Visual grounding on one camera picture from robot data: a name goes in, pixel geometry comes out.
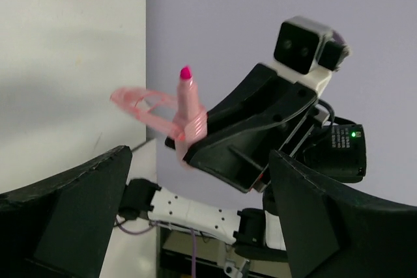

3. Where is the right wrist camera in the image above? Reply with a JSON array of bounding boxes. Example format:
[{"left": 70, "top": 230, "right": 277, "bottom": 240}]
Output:
[{"left": 270, "top": 16, "right": 351, "bottom": 96}]

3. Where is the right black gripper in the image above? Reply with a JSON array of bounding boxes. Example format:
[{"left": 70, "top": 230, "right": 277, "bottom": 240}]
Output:
[{"left": 184, "top": 63, "right": 319, "bottom": 193}]

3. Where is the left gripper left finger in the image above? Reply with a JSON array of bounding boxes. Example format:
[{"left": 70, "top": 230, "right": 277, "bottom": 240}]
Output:
[{"left": 1, "top": 146, "right": 132, "bottom": 277}]

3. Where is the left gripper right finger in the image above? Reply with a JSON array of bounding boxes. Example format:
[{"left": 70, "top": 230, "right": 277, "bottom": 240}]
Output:
[{"left": 269, "top": 151, "right": 416, "bottom": 278}]

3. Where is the pink highlighter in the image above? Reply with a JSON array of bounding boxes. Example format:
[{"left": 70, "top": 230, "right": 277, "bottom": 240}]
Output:
[{"left": 110, "top": 66, "right": 208, "bottom": 169}]

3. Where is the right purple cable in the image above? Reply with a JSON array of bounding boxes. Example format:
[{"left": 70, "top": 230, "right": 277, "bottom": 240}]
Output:
[{"left": 115, "top": 219, "right": 199, "bottom": 278}]

